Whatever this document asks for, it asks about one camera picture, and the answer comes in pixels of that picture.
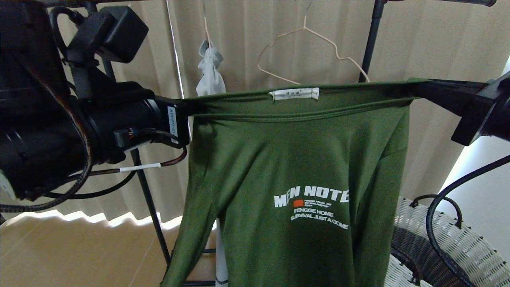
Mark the white laundry basket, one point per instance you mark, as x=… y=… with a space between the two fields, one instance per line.
x=470 y=247

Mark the green garment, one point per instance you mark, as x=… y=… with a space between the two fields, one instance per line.
x=299 y=159

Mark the pink clothes hanger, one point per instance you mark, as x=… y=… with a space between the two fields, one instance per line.
x=304 y=24
x=207 y=36

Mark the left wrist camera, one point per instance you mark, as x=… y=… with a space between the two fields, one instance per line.
x=119 y=32

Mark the black clothes rack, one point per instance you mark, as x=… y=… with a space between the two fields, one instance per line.
x=374 y=32

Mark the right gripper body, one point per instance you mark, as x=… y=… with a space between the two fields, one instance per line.
x=490 y=111

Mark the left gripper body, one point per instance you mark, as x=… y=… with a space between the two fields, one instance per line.
x=131 y=123

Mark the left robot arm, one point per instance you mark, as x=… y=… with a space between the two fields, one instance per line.
x=32 y=131

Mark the pale grey shorts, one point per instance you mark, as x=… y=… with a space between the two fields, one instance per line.
x=211 y=79

